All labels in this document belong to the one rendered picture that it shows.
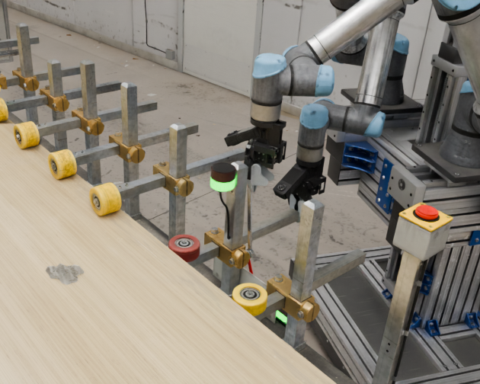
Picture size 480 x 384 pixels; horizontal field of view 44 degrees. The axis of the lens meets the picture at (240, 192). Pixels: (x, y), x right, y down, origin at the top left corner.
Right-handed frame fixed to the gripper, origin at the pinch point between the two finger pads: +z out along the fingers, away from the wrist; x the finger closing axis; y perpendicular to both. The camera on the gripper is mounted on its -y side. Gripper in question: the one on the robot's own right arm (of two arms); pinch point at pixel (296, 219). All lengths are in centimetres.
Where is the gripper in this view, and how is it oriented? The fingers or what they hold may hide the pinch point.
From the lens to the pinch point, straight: 179.6
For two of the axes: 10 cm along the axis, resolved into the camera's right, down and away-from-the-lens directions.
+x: -6.5, -4.1, 6.4
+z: -0.6, 8.7, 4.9
